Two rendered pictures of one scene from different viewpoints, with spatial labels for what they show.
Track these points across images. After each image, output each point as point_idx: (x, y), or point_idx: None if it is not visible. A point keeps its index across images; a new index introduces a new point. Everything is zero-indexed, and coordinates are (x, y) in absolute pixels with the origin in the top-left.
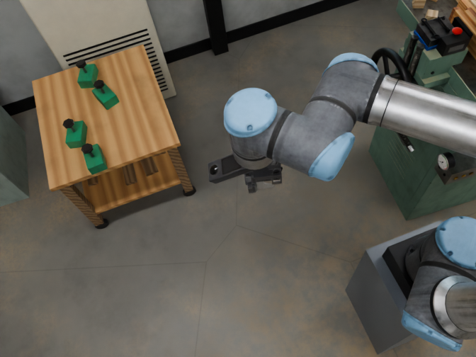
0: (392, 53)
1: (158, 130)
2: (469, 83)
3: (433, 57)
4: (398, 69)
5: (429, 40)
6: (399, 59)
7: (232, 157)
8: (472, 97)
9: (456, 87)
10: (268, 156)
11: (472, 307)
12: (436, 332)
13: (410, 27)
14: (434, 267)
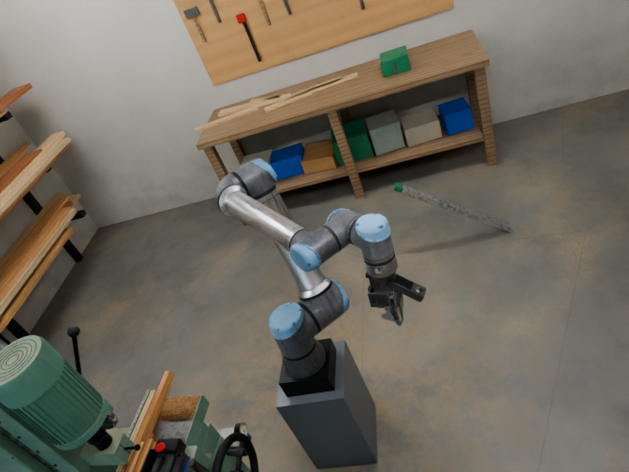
0: (216, 471)
1: None
2: (185, 430)
3: (192, 448)
4: (225, 451)
5: (183, 454)
6: (217, 458)
7: (401, 284)
8: (195, 420)
9: (192, 443)
10: None
11: None
12: (334, 281)
13: None
14: (313, 312)
